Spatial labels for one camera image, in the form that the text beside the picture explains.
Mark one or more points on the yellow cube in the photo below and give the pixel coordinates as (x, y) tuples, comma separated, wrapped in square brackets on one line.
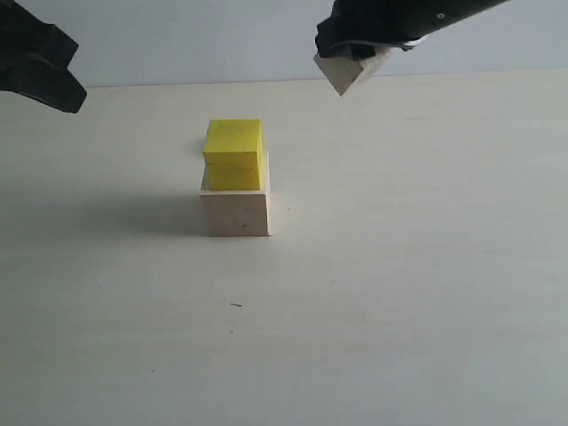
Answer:
[(234, 154)]

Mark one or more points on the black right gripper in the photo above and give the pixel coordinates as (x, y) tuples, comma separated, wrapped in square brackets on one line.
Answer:
[(359, 25)]

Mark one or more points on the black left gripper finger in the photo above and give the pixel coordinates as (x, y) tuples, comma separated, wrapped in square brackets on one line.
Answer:
[(32, 76), (28, 35)]

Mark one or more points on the large pale wooden cube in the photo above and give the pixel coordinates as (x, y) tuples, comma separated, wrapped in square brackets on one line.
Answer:
[(238, 213)]

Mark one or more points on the medium wooden cube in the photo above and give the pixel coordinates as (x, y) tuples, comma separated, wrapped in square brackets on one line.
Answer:
[(344, 74)]

